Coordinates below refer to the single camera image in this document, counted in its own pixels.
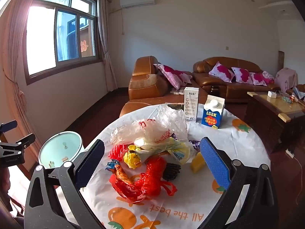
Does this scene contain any white cable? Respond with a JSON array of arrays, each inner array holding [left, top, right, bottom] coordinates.
[[294, 156, 305, 203]]

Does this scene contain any pink cloth covered chair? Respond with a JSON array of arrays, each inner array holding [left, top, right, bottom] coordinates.
[[275, 68, 298, 92]]

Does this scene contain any white orange printed tablecloth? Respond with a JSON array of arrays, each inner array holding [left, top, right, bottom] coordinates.
[[81, 102, 272, 229]]

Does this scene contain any red foam net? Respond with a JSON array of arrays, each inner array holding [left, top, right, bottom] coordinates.
[[108, 144, 130, 160]]

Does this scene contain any dark snack packet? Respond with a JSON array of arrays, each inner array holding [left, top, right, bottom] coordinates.
[[165, 103, 185, 110]]

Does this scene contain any blue orange foil wrapper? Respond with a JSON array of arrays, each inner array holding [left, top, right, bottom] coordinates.
[[106, 160, 134, 186]]

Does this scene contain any yellow wrapper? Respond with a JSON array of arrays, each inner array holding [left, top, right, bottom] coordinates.
[[123, 145, 148, 170]]

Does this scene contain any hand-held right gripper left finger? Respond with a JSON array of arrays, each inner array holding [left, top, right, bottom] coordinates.
[[24, 138, 106, 229]]

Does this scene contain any blue milk carton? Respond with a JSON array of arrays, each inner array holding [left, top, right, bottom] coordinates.
[[201, 95, 226, 130]]

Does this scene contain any brown leather sofa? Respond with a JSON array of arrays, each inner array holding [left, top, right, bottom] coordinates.
[[119, 56, 283, 118]]

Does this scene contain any red plastic bag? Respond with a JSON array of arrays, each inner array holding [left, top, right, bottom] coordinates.
[[109, 157, 178, 204]]

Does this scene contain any sliding glass window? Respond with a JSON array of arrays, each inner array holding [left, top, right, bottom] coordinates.
[[25, 0, 103, 85]]

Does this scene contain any dark wooden coffee table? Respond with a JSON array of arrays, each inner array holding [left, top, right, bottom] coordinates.
[[244, 91, 305, 148]]

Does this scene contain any yellow block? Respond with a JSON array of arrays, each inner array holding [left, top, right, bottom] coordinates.
[[191, 152, 206, 173]]

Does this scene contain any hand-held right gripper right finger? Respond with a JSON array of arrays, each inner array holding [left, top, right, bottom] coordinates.
[[199, 137, 279, 229]]

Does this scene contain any white air conditioner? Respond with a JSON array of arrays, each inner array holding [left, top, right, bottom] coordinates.
[[120, 0, 155, 8]]

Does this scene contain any mint green trash bin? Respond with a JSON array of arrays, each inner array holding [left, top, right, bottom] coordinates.
[[38, 131, 84, 170]]

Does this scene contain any wooden board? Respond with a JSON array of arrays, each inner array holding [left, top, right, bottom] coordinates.
[[278, 51, 285, 76]]

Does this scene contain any tall white milk carton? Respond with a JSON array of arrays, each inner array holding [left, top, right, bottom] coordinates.
[[183, 87, 199, 123]]

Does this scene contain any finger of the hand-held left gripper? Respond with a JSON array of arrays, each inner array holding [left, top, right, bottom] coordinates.
[[0, 120, 18, 133], [0, 133, 36, 153]]

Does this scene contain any purple foil wrapper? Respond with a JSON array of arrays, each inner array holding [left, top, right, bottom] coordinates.
[[189, 139, 202, 152]]

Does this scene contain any pink curtain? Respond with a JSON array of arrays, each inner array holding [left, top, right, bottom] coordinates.
[[96, 0, 119, 92], [0, 0, 44, 172]]

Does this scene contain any yellow printed plastic bag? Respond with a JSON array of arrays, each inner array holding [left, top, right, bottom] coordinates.
[[167, 141, 191, 165]]

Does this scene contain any clear plastic bag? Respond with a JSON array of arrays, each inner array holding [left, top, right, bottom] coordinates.
[[110, 104, 189, 152]]

